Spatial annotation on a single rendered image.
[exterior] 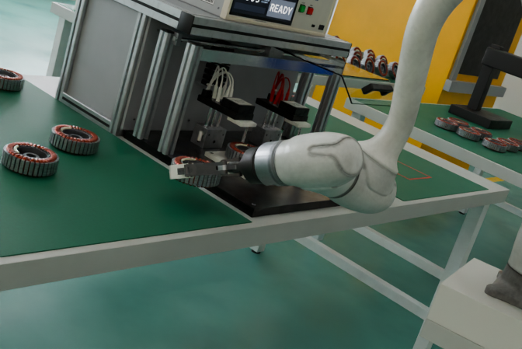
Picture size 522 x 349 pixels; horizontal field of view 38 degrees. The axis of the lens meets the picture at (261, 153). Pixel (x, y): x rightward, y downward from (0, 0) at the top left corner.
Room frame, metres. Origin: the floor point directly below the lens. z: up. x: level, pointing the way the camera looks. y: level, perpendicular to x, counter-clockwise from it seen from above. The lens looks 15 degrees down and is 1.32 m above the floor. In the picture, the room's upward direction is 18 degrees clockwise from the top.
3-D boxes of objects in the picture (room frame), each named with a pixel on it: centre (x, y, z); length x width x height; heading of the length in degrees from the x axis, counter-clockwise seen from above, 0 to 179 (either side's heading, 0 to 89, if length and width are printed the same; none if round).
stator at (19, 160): (1.45, 0.45, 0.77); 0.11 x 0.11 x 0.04
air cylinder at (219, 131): (1.95, 0.15, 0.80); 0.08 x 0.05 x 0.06; 143
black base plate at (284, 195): (1.97, -0.03, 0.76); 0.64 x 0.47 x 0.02; 143
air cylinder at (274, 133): (2.15, 0.00, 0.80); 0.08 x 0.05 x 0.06; 143
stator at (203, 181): (1.56, 0.12, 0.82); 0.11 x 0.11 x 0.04
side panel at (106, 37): (1.94, 0.48, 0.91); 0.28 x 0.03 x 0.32; 53
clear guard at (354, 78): (2.09, -0.13, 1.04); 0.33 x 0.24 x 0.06; 53
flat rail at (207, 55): (2.02, 0.04, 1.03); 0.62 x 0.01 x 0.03; 143
